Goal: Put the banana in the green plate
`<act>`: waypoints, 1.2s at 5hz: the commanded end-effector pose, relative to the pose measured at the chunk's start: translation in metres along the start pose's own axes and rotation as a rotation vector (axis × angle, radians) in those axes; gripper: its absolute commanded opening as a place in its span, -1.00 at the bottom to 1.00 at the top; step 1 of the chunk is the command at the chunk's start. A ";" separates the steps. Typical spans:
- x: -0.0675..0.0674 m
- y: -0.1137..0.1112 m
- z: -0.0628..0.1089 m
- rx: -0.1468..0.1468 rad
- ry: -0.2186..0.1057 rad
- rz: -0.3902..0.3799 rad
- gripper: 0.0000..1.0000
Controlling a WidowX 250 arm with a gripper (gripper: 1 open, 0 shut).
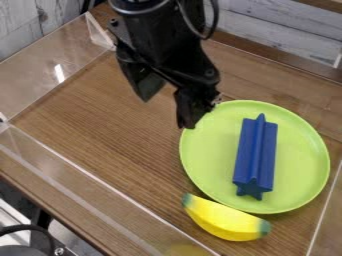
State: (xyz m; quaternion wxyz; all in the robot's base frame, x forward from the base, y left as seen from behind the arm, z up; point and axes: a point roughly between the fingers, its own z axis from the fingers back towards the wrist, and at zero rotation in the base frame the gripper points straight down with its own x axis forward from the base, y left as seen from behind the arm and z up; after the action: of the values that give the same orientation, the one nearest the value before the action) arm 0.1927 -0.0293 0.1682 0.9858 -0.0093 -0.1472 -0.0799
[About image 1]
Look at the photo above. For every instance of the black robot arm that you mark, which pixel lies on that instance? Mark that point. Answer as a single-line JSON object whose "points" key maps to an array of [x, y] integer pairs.
{"points": [[190, 8]]}

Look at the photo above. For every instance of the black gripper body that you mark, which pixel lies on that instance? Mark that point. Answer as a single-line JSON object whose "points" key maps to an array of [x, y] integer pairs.
{"points": [[157, 40]]}

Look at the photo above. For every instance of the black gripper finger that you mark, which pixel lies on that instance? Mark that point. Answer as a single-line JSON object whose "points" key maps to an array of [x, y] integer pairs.
{"points": [[194, 102], [144, 81]]}

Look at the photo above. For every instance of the yellow toy banana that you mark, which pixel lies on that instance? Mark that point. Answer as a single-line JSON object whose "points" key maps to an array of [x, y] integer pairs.
{"points": [[222, 221]]}

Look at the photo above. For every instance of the black metal bracket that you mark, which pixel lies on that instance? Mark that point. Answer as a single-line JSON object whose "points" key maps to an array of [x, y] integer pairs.
{"points": [[43, 240]]}

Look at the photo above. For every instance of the green round plate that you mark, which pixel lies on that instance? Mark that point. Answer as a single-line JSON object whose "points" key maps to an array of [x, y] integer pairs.
{"points": [[207, 150]]}

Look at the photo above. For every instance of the blue star-shaped block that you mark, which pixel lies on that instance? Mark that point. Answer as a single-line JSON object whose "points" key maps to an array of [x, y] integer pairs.
{"points": [[254, 167]]}

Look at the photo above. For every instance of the clear acrylic tray enclosure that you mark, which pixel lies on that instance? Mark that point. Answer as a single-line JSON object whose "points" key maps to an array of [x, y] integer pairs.
{"points": [[92, 153]]}

